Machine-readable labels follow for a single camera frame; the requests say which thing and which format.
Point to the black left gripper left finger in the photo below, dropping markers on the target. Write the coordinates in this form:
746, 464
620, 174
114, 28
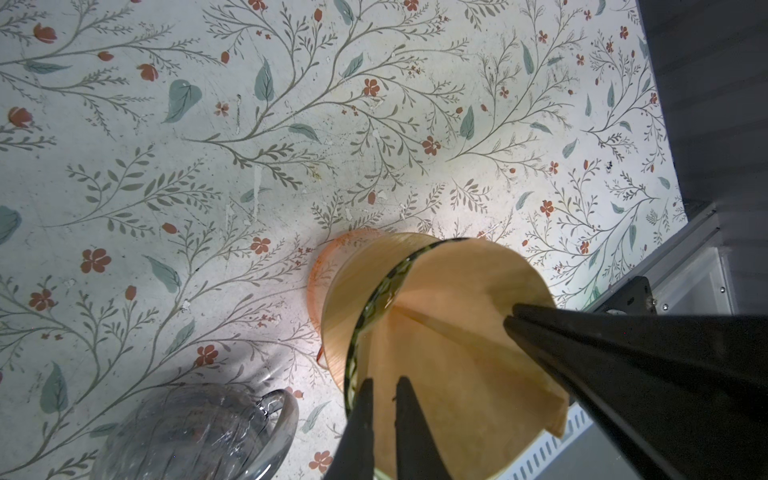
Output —
354, 458

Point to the clear grey glass pitcher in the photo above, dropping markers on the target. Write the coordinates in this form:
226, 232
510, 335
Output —
203, 431

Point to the orange glass pitcher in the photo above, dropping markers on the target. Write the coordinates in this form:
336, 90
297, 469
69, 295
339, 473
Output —
340, 280

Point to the green glass dripper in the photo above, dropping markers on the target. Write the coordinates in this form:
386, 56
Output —
375, 307

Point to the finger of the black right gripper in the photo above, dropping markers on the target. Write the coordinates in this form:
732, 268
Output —
648, 408
732, 343

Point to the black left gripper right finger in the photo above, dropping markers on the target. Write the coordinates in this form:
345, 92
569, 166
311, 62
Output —
417, 456

